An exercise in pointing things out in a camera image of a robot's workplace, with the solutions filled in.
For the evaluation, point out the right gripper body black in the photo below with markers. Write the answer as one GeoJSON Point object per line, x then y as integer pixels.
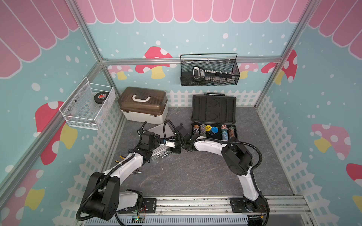
{"type": "Point", "coordinates": [179, 145]}

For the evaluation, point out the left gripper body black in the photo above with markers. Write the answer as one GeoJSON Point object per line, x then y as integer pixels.
{"type": "Point", "coordinates": [155, 144]}

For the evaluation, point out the silver aluminium poker case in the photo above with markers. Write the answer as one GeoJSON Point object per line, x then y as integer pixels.
{"type": "Point", "coordinates": [163, 150]}

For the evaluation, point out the black plastic poker case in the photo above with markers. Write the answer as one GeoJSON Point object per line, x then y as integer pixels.
{"type": "Point", "coordinates": [214, 109]}

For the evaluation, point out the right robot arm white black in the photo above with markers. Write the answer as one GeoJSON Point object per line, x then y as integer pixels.
{"type": "Point", "coordinates": [241, 158]}

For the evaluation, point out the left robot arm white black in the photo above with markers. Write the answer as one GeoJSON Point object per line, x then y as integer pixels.
{"type": "Point", "coordinates": [103, 198]}

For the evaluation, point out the socket bit set holder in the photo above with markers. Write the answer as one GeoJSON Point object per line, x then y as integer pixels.
{"type": "Point", "coordinates": [205, 75]}

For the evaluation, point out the yellow dealer button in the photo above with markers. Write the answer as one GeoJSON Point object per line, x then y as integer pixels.
{"type": "Point", "coordinates": [208, 128]}

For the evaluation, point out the yellow black screwdriver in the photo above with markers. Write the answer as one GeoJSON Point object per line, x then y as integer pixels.
{"type": "Point", "coordinates": [137, 171]}

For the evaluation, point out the blue dealer button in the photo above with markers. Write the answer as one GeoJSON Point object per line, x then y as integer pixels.
{"type": "Point", "coordinates": [214, 130]}

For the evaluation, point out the brown lid storage box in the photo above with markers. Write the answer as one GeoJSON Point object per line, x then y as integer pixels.
{"type": "Point", "coordinates": [141, 104]}

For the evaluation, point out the teal chip stack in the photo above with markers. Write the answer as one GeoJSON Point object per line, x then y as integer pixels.
{"type": "Point", "coordinates": [224, 132]}

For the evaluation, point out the black red tape roll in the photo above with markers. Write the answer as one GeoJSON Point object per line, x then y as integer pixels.
{"type": "Point", "coordinates": [101, 97]}

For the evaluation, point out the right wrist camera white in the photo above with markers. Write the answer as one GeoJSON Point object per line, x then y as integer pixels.
{"type": "Point", "coordinates": [167, 143]}

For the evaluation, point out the white wire wall basket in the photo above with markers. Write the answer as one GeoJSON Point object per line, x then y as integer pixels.
{"type": "Point", "coordinates": [80, 109]}

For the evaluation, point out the black wire wall basket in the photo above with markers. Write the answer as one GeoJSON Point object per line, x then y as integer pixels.
{"type": "Point", "coordinates": [217, 69]}

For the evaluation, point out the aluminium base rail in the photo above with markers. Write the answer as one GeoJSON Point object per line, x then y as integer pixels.
{"type": "Point", "coordinates": [212, 211]}

